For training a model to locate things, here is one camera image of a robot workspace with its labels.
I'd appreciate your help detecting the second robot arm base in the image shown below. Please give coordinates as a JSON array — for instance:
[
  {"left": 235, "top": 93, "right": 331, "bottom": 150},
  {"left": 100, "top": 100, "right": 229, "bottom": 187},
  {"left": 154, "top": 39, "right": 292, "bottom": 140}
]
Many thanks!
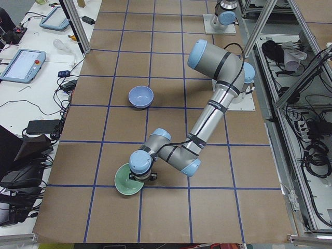
[{"left": 210, "top": 0, "right": 238, "bottom": 30}]

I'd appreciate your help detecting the aluminium frame post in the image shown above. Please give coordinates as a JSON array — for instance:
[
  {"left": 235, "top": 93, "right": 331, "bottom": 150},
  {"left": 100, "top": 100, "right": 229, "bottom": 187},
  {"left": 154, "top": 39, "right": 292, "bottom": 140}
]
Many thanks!
[
  {"left": 243, "top": 0, "right": 277, "bottom": 58},
  {"left": 59, "top": 0, "right": 91, "bottom": 54}
]

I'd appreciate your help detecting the blue bowl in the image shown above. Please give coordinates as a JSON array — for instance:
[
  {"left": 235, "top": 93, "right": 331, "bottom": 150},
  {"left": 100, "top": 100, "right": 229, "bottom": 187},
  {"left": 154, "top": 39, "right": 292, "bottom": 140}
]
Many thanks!
[{"left": 128, "top": 86, "right": 154, "bottom": 109}]

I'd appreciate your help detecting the teach pendant tablet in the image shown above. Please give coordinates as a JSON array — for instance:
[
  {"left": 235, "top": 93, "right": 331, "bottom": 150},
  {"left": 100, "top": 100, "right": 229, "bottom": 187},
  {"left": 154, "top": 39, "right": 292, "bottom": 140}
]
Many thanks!
[
  {"left": 39, "top": 6, "right": 69, "bottom": 31},
  {"left": 1, "top": 49, "right": 46, "bottom": 84}
]

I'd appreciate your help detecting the far teach pendant tablet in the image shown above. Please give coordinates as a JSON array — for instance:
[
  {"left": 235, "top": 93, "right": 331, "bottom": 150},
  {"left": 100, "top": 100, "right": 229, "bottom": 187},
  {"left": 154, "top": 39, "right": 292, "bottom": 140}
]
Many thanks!
[{"left": 39, "top": 6, "right": 69, "bottom": 31}]

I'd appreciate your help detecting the yellow handled screwdriver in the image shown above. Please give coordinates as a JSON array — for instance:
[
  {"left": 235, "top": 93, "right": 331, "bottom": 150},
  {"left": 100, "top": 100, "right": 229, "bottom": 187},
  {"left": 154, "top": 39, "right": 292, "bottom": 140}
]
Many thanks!
[{"left": 68, "top": 35, "right": 77, "bottom": 42}]

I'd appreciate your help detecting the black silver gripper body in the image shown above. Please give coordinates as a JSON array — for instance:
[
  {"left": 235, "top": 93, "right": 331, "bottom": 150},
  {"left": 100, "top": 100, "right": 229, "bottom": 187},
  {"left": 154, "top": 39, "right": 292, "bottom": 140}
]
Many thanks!
[{"left": 129, "top": 171, "right": 157, "bottom": 182}]

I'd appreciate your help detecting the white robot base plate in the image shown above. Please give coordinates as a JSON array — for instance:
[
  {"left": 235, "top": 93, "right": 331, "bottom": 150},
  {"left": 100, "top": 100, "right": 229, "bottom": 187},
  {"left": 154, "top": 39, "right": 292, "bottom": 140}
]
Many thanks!
[{"left": 212, "top": 77, "right": 256, "bottom": 112}]

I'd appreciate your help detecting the black power adapter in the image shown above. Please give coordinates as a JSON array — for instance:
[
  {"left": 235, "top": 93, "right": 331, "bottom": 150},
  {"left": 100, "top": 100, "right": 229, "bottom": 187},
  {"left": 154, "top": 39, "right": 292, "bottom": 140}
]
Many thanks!
[{"left": 26, "top": 119, "right": 60, "bottom": 135}]

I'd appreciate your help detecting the aluminium frame post right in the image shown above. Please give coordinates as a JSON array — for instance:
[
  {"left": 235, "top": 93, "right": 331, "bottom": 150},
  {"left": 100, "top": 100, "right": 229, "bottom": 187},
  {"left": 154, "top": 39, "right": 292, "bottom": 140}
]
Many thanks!
[{"left": 243, "top": 0, "right": 277, "bottom": 58}]

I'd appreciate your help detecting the green bowl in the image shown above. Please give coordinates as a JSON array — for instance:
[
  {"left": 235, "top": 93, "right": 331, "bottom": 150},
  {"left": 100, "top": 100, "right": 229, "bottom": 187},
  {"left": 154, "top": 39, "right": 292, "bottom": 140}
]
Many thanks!
[{"left": 114, "top": 163, "right": 144, "bottom": 196}]

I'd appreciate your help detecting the aluminium frame post left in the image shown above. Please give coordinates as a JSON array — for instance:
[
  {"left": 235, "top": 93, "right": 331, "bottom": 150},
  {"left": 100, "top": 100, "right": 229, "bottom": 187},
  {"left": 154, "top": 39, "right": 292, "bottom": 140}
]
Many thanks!
[{"left": 59, "top": 0, "right": 91, "bottom": 54}]

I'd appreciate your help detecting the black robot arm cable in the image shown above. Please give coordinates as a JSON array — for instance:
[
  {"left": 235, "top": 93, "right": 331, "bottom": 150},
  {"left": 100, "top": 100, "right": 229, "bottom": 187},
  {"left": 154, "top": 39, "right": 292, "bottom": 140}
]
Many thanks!
[{"left": 158, "top": 43, "right": 246, "bottom": 156}]

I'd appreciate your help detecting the near teach pendant tablet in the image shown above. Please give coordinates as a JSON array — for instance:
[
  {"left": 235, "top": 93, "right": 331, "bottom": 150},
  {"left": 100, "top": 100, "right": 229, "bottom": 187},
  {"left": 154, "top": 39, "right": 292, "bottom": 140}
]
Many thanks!
[{"left": 1, "top": 49, "right": 46, "bottom": 84}]

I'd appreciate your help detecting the clear plastic bottle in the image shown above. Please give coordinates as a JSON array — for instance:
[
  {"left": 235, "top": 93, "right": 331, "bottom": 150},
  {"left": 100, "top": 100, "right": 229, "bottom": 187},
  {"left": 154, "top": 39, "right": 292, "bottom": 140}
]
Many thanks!
[{"left": 53, "top": 39, "right": 74, "bottom": 54}]

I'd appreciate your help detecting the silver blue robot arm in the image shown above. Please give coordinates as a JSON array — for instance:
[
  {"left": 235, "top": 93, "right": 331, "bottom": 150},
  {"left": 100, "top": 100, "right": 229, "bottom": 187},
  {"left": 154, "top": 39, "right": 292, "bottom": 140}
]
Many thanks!
[{"left": 129, "top": 39, "right": 255, "bottom": 182}]

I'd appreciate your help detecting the black laptop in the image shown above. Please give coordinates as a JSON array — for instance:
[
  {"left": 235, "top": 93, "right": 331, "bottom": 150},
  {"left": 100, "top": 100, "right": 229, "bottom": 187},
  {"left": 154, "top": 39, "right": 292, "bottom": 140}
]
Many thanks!
[{"left": 1, "top": 127, "right": 53, "bottom": 189}]

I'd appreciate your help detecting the grey cloth bundle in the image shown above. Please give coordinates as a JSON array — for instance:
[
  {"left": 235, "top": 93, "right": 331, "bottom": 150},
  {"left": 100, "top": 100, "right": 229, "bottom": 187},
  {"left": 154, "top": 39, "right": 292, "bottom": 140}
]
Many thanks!
[{"left": 281, "top": 41, "right": 307, "bottom": 72}]

